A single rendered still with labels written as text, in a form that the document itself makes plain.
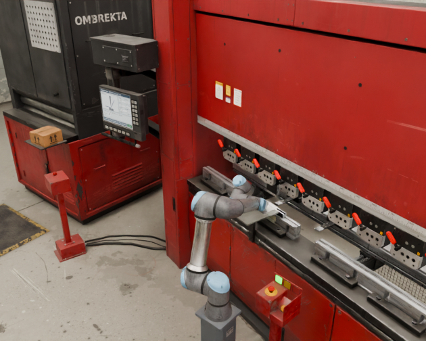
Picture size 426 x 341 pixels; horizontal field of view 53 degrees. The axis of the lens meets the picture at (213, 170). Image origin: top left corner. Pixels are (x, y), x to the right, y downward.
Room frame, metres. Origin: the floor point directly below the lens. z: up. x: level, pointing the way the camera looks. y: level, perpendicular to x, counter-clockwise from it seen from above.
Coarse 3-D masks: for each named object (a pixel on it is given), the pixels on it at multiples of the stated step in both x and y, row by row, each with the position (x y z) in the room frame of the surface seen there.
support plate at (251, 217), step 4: (248, 212) 2.38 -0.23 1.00; (252, 212) 2.38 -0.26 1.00; (256, 212) 2.38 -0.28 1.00; (260, 212) 2.38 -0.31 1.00; (268, 212) 2.38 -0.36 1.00; (272, 212) 2.38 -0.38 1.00; (276, 212) 2.38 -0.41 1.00; (240, 216) 2.34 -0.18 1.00; (244, 216) 2.34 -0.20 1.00; (248, 216) 2.34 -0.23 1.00; (252, 216) 2.34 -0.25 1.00; (256, 216) 2.34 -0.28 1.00; (260, 216) 2.34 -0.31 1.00; (264, 216) 2.34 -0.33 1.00; (268, 216) 2.34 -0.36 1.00; (240, 220) 2.30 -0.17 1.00; (244, 220) 2.29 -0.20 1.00; (248, 220) 2.29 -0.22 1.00; (252, 220) 2.29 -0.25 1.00; (256, 220) 2.29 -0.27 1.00; (260, 220) 2.30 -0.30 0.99; (248, 224) 2.25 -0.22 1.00
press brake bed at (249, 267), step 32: (192, 192) 3.03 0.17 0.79; (192, 224) 3.04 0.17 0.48; (224, 224) 2.66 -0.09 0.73; (224, 256) 2.65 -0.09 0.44; (256, 256) 2.35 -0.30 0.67; (256, 288) 2.34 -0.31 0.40; (320, 288) 1.89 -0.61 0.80; (256, 320) 2.39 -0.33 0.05; (320, 320) 1.87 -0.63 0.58; (352, 320) 1.70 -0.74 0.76
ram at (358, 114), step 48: (240, 48) 2.73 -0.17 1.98; (288, 48) 2.38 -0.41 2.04; (336, 48) 2.11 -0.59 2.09; (384, 48) 1.89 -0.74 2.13; (288, 96) 2.35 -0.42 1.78; (336, 96) 2.08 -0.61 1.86; (384, 96) 1.86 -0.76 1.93; (240, 144) 2.70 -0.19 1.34; (288, 144) 2.33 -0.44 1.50; (336, 144) 2.05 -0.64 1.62; (384, 144) 1.82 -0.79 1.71; (336, 192) 2.01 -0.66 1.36; (384, 192) 1.78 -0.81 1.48
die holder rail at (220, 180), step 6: (204, 168) 3.09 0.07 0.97; (210, 168) 3.09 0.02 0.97; (204, 174) 3.10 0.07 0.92; (210, 174) 3.06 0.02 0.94; (216, 174) 3.00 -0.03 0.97; (210, 180) 3.05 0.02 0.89; (216, 180) 2.96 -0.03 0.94; (222, 180) 2.89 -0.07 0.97; (228, 180) 2.89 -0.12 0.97; (222, 186) 2.89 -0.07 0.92; (228, 186) 2.83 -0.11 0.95; (228, 192) 2.83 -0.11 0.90
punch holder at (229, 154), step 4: (224, 140) 2.85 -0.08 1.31; (228, 140) 2.82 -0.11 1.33; (224, 144) 2.85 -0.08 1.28; (228, 144) 2.81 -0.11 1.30; (232, 144) 2.78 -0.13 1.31; (236, 144) 2.74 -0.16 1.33; (224, 148) 2.84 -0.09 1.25; (228, 148) 2.81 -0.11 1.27; (232, 148) 2.78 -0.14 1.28; (236, 148) 2.74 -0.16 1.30; (240, 148) 2.76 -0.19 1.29; (224, 152) 2.84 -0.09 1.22; (228, 152) 2.81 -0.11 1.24; (232, 152) 2.77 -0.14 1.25; (240, 152) 2.76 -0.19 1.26; (224, 156) 2.84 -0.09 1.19; (228, 156) 2.81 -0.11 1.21; (232, 156) 2.77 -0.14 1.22; (236, 156) 2.74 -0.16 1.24; (232, 160) 2.77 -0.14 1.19; (236, 160) 2.74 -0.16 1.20
